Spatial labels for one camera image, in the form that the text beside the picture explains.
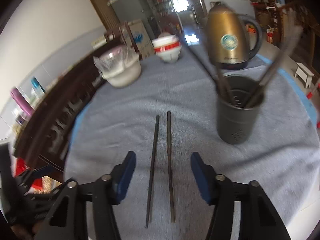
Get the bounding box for small white stool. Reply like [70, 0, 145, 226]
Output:
[294, 62, 314, 88]

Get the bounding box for white bowl with plastic bag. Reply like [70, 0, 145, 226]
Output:
[93, 45, 142, 88]

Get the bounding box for teal thermos bottle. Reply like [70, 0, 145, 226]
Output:
[31, 77, 46, 95]

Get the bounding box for wooden stair railing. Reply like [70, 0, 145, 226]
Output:
[267, 0, 319, 58]

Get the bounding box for grey tablecloth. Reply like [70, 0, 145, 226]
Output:
[65, 51, 319, 239]

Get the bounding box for bronze electric kettle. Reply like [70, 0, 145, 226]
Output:
[205, 3, 263, 70]

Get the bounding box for white appliance cardboard box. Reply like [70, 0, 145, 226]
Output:
[128, 20, 155, 58]

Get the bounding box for dark carved wooden sideboard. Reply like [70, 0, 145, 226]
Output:
[14, 38, 122, 182]

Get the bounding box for pink thermos bottle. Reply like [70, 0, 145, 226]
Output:
[10, 87, 34, 116]

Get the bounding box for grey refrigerator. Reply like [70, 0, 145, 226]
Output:
[107, 0, 159, 40]

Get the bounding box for dark grey utensil holder cup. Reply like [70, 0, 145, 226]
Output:
[216, 75, 265, 145]

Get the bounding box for stacked red white bowls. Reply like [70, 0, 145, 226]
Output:
[152, 35, 182, 63]

